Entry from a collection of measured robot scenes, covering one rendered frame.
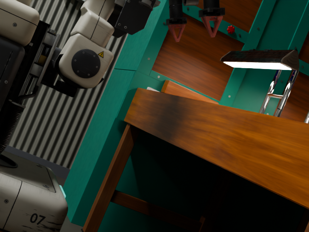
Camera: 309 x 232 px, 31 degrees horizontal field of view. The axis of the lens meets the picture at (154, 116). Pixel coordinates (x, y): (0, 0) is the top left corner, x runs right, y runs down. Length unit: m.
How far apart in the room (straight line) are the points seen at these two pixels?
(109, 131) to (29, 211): 1.10
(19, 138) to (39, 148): 0.16
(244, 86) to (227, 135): 1.37
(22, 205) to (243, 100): 1.58
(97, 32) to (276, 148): 0.86
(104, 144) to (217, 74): 0.71
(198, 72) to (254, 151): 1.47
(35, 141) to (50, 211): 2.34
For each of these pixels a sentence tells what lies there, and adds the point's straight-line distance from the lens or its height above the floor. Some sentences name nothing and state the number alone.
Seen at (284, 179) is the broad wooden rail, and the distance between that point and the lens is 1.38.
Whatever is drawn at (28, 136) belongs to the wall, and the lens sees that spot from 4.18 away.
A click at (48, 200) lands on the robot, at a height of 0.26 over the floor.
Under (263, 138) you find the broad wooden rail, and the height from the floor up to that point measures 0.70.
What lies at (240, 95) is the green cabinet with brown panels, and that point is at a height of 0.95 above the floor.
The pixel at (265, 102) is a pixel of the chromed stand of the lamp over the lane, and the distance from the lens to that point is 2.66.
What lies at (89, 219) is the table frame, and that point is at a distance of 2.81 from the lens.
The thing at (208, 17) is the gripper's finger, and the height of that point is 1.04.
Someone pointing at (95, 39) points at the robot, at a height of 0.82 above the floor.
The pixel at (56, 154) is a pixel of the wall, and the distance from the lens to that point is 4.21.
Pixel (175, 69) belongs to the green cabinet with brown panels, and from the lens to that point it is 2.92.
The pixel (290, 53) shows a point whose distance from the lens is 2.28.
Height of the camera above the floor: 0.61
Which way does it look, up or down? 1 degrees up
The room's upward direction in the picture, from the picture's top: 23 degrees clockwise
